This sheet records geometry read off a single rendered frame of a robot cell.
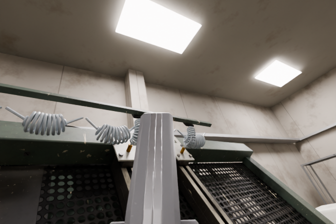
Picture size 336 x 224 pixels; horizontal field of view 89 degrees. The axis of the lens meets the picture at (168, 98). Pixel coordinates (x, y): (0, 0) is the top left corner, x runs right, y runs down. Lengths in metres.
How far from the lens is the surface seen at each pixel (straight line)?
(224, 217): 0.75
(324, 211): 2.72
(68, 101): 0.62
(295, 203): 1.36
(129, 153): 0.70
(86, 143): 0.71
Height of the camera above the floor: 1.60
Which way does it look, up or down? 35 degrees up
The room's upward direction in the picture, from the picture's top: 14 degrees counter-clockwise
